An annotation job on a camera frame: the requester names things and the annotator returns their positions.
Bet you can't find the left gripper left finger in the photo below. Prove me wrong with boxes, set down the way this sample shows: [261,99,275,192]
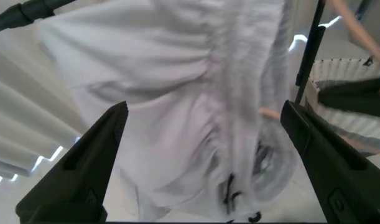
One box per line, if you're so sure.
[14,101,129,222]

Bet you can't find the black clothes rack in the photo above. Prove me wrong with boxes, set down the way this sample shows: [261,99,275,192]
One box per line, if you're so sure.
[0,0,328,105]

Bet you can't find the pink clothes hanger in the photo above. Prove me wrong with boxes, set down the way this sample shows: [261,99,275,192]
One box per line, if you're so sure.
[257,0,380,122]

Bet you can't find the white curtain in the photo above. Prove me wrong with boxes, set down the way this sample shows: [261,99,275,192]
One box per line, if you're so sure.
[0,0,380,189]

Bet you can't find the white laundry basket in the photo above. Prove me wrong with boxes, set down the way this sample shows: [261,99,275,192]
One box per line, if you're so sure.
[302,57,380,156]

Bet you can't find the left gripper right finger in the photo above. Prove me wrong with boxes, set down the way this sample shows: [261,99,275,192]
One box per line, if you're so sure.
[280,100,380,222]

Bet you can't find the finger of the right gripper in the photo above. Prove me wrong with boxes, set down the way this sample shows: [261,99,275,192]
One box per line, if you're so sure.
[317,76,380,124]

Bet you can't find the pale grey shorts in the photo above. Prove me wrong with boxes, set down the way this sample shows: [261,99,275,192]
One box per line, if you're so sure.
[39,0,302,223]

